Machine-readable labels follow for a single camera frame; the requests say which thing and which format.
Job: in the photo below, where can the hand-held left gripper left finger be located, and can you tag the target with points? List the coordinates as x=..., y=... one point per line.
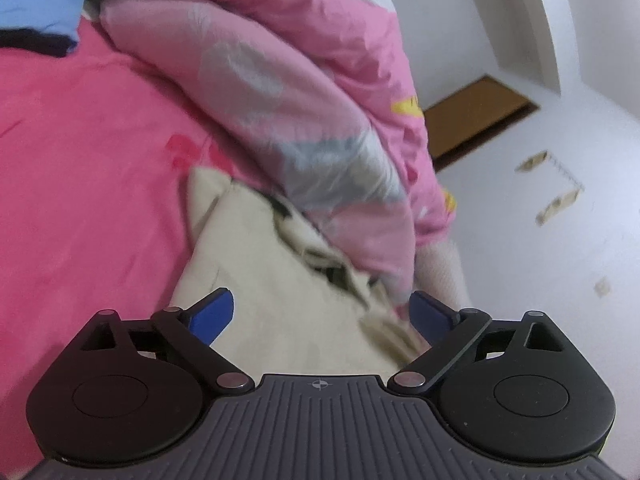
x=215, y=317

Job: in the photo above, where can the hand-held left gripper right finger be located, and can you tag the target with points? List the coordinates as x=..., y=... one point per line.
x=429, y=316

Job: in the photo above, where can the beige zip jacket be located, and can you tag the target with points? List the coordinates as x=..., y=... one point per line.
x=280, y=300

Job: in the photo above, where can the pink checked folded towel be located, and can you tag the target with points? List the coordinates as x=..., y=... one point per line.
x=442, y=275

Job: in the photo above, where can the pink floral fleece blanket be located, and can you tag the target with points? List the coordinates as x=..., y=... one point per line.
x=90, y=185

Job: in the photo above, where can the brown wooden door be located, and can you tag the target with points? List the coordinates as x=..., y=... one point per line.
x=470, y=120

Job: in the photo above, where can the pink printed quilt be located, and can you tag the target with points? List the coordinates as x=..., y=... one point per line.
x=300, y=85

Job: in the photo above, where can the cream wall switch plate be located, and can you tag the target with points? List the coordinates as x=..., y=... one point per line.
x=602, y=287

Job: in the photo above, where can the wall hook rail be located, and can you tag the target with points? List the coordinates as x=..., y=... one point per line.
x=567, y=172

